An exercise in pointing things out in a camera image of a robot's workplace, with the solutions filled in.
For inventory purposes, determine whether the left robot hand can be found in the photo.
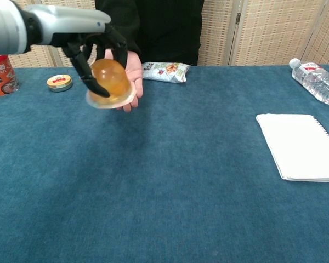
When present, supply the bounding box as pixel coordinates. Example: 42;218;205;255
21;4;127;99

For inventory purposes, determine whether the person's open hand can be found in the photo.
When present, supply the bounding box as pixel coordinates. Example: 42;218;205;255
104;49;144;113

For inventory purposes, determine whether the orange jelly cup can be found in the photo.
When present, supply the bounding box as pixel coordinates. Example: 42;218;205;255
86;58;134;110

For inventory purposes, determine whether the person in black clothes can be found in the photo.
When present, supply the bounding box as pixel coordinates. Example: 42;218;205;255
94;0;205;66

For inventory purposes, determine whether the white snack bag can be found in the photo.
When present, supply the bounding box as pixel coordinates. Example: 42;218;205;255
141;61;192;84

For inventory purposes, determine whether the small round yellow tin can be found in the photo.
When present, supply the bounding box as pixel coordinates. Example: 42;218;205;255
46;75;73;93

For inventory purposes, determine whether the red instant noodle cup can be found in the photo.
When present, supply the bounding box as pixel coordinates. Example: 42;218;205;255
0;54;20;97

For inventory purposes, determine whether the blue table cloth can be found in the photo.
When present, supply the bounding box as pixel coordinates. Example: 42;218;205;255
0;64;329;263

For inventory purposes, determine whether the bamboo folding screen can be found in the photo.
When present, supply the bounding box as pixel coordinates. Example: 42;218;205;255
8;0;329;69

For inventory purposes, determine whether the white spiral notebook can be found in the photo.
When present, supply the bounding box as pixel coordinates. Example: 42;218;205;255
256;113;329;183

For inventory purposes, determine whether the clear water bottle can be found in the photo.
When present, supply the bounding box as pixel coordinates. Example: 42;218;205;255
288;58;329;106

